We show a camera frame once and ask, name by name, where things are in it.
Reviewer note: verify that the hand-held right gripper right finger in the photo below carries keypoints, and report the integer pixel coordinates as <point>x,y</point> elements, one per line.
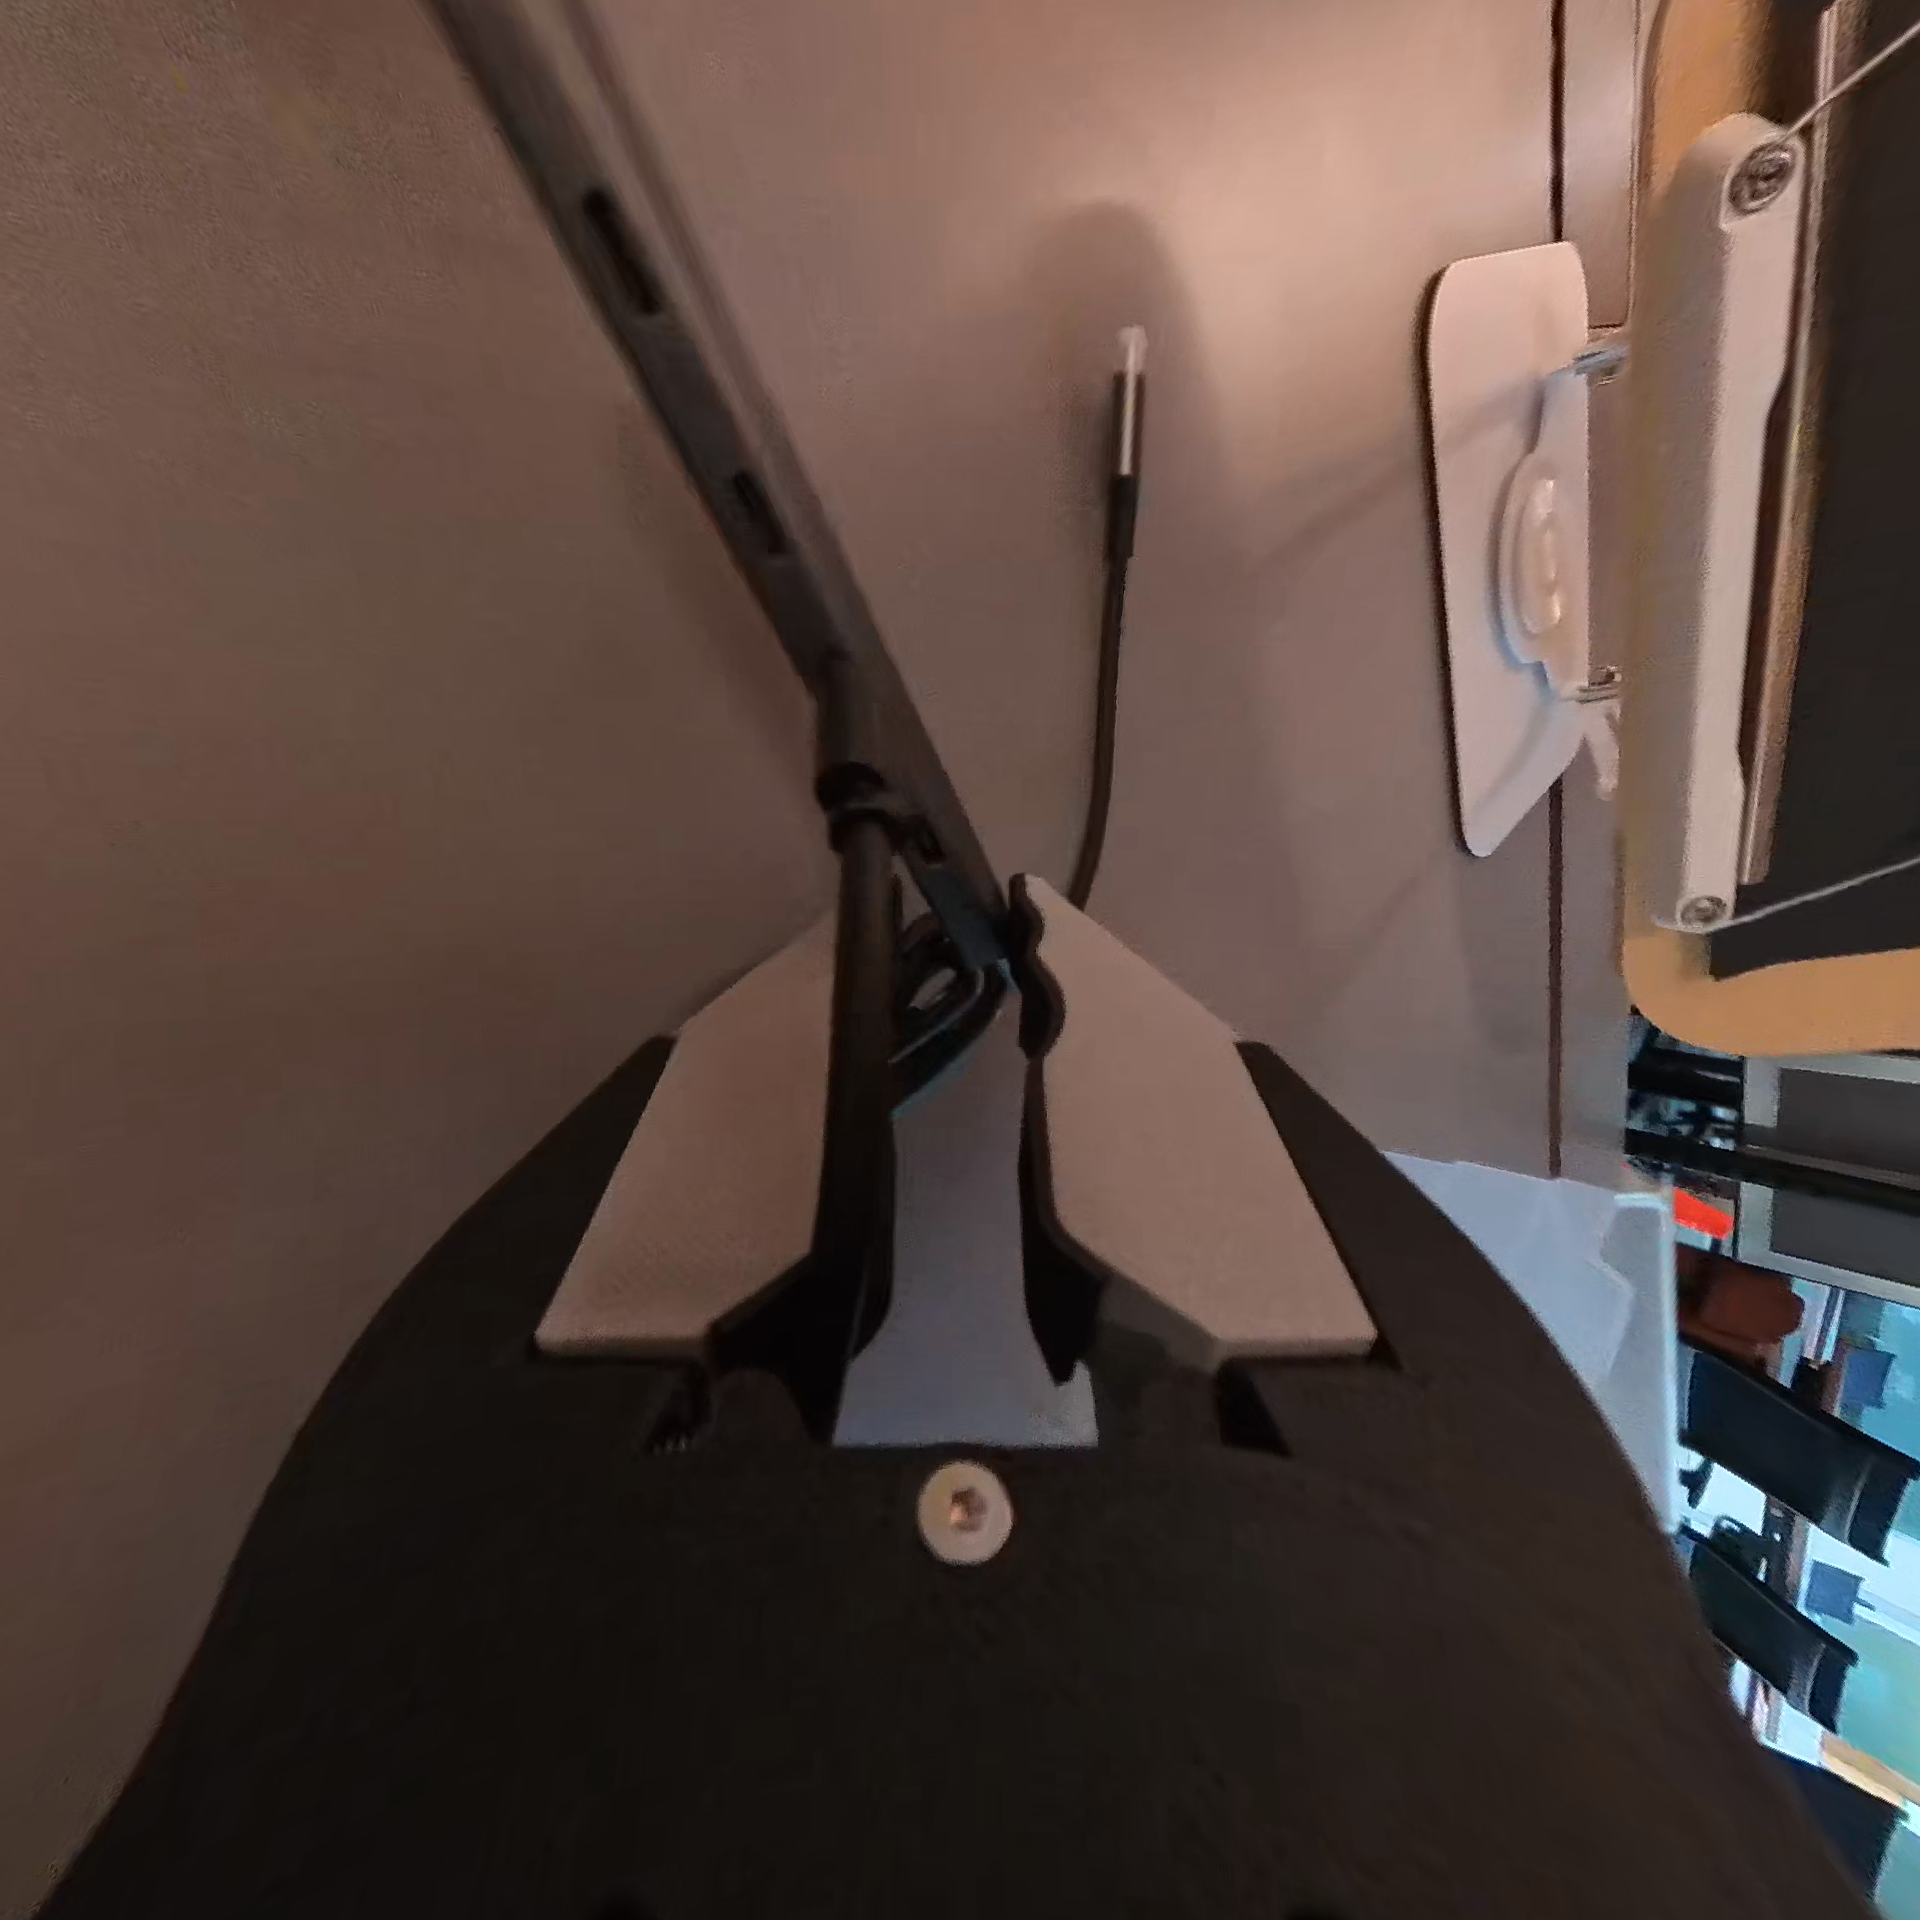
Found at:
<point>1185,1155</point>

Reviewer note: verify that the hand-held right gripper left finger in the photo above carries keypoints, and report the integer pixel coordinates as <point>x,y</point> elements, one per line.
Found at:
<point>675,1184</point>

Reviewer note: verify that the grey laptop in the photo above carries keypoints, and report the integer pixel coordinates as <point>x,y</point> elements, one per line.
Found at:
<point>682,374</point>

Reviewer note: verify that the white plastic box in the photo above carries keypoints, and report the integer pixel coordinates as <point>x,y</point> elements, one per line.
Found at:
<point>1560,1275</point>

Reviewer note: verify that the brown seat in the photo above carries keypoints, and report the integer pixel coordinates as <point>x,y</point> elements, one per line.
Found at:
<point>1741,1298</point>

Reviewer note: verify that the black office chair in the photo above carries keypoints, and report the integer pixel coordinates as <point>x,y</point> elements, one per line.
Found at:
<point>1771,1629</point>
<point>1784,1441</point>

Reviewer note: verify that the white round swivel joint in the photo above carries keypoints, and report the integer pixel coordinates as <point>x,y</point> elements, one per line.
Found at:
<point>1544,555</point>

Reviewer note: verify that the white bracket on wooden board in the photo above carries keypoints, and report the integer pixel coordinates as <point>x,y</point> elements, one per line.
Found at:
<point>1801,999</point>

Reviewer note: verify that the white square base plate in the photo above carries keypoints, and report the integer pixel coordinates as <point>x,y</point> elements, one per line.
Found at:
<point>1479,451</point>

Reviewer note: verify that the white metal bracket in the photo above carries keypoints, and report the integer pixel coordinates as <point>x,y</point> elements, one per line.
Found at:
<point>1694,524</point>

